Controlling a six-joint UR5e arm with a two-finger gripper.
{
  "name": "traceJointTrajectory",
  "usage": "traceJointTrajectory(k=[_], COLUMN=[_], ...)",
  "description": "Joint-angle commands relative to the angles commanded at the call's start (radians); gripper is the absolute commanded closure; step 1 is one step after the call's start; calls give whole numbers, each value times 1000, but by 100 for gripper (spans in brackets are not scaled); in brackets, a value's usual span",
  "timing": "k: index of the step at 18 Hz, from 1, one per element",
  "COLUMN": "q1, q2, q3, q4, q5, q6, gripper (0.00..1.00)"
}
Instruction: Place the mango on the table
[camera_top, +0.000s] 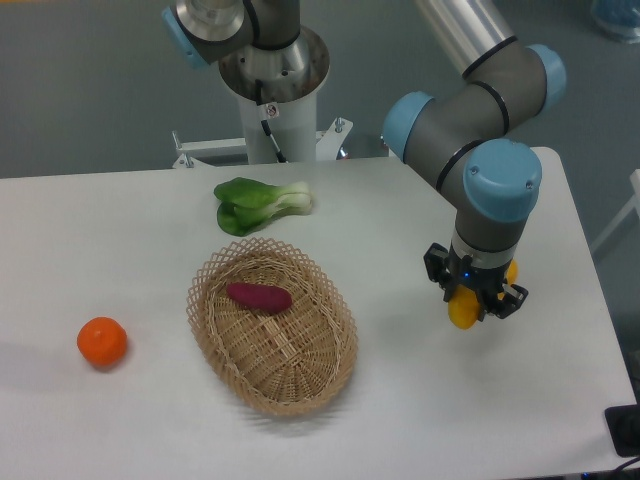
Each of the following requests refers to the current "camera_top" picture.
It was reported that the woven wicker basket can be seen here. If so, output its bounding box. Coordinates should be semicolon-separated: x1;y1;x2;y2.
186;237;358;416

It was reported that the green bok choy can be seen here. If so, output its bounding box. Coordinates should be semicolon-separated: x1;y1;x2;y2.
213;177;313;237

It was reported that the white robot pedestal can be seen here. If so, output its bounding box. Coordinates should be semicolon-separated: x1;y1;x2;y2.
172;26;353;168

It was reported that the purple sweet potato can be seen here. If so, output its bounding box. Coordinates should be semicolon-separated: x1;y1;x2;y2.
226;283;293;314

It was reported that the black device at edge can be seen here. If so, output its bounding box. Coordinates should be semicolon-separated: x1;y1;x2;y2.
604;404;639;458

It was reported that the white frame at right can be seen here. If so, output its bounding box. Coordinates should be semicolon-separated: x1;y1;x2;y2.
589;169;639;256

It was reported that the blue object top right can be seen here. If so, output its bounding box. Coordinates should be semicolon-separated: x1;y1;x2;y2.
591;0;639;44

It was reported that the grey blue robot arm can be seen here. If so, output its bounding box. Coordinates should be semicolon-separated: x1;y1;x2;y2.
162;1;566;329

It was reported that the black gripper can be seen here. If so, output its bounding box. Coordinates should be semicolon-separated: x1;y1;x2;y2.
423;243;528;321

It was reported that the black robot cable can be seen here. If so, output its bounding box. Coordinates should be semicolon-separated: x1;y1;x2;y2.
253;78;289;164

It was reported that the yellow mango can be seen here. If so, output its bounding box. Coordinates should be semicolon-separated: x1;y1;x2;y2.
448;260;519;330

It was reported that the orange tangerine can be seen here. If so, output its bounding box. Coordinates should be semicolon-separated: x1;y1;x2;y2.
76;317;128;369

